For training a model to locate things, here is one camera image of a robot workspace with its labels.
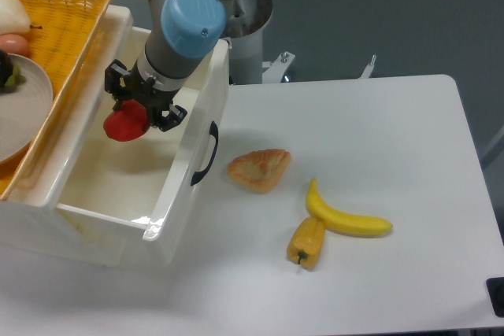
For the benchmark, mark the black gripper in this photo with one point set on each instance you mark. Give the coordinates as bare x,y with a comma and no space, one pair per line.
147,90

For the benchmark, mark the red bell pepper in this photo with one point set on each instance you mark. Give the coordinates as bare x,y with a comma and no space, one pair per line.
127,123

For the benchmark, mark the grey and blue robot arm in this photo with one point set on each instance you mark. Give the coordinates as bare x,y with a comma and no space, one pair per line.
184,32

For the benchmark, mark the open white upper drawer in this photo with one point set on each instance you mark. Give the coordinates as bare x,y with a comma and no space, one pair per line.
142,189

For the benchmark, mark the yellow bell pepper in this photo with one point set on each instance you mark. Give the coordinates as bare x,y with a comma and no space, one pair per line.
306,243

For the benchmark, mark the yellow woven basket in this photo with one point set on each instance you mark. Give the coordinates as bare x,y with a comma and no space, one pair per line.
60,48

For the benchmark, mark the grey round plate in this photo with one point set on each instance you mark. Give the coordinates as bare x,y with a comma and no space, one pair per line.
24,109

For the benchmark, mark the dark eggplant with green stem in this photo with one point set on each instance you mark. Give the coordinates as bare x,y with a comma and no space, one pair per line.
10,75

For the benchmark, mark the golden pastry turnover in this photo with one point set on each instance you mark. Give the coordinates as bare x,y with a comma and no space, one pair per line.
259,171

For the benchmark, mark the white pear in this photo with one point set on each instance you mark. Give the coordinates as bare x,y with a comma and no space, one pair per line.
15,18

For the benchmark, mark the yellow banana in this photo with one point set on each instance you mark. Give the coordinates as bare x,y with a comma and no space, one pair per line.
343,222

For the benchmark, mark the black object at table edge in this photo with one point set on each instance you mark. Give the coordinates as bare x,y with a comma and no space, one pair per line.
495,288

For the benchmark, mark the black drawer handle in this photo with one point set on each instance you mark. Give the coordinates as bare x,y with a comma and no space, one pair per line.
209,154

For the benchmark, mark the white metal bracket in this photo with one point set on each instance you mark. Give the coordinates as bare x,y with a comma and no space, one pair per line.
277,71

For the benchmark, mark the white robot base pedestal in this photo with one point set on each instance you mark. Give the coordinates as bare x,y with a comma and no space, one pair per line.
246,21

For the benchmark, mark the white table frame post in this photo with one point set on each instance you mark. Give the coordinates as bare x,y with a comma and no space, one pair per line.
368,70

